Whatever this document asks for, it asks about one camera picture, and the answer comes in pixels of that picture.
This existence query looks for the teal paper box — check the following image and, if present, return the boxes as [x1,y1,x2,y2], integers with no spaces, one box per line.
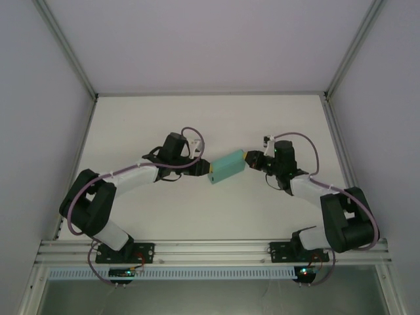
[207,148,247,186]

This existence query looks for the right circuit board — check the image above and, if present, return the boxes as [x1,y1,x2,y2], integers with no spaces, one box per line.
[294,266,318,280]

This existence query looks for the circuit board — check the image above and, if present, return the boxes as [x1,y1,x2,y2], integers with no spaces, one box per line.
[108,268,136,280]
[294,266,318,280]

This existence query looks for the left circuit board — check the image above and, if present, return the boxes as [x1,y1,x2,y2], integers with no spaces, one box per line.
[108,268,136,280]

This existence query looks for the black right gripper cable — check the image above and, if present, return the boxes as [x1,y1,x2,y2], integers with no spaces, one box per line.
[264,175,284,192]

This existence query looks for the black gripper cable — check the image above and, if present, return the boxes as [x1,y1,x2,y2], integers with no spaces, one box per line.
[264,175,284,192]
[159,173,186,183]

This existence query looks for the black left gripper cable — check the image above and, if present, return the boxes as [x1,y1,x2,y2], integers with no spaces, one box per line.
[159,173,186,183]

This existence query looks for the aluminium table side rail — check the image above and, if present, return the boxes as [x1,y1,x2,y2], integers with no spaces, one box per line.
[322,94,375,239]
[49,96,99,242]

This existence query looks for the aluminium mounting rail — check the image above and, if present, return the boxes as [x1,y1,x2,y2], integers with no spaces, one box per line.
[34,238,393,265]

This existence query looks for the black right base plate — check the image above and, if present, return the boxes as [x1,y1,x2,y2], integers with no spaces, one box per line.
[268,241,330,264]

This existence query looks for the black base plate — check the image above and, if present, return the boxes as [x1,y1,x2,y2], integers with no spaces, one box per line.
[94,241,156,264]
[268,241,330,264]

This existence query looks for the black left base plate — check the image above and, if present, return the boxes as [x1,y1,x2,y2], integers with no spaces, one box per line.
[94,241,156,264]

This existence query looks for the light blue slotted cable duct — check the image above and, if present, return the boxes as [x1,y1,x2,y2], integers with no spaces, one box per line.
[48,266,297,280]

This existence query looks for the aluminium frame post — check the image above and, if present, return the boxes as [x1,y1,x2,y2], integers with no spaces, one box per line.
[33,0,100,100]
[322,0,389,100]

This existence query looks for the aluminium frame leg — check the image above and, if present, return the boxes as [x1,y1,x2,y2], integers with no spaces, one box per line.
[17,264,51,315]
[375,263,404,315]

